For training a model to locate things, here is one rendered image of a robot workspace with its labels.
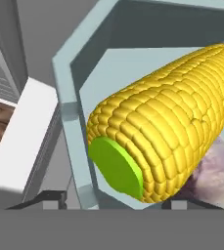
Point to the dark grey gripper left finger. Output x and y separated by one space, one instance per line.
53 196

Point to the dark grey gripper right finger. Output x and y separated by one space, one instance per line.
178 205

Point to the purple white garlic bulb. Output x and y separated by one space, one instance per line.
214 175

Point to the white topped counter unit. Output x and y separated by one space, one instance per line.
25 140

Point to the yellow corn cob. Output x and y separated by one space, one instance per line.
169 130

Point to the pale blue tupperware container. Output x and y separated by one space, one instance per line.
67 97

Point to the grey panelled cupboard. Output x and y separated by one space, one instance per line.
2 49

